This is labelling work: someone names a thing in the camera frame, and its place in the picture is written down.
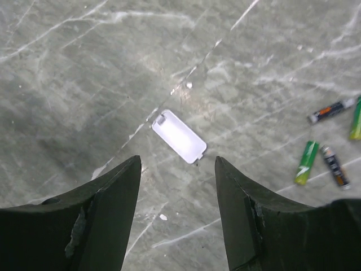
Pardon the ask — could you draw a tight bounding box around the dark battery upper centre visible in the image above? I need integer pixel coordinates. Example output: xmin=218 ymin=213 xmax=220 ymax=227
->
xmin=307 ymin=98 xmax=355 ymax=124

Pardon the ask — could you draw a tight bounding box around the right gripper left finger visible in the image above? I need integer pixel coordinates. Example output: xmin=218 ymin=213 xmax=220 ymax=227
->
xmin=1 ymin=155 xmax=141 ymax=270

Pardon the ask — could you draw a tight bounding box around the white battery cover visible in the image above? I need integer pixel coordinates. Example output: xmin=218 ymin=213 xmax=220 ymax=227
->
xmin=152 ymin=110 xmax=207 ymax=164

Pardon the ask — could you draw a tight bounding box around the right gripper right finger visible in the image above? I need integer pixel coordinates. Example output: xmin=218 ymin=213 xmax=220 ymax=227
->
xmin=215 ymin=156 xmax=360 ymax=270

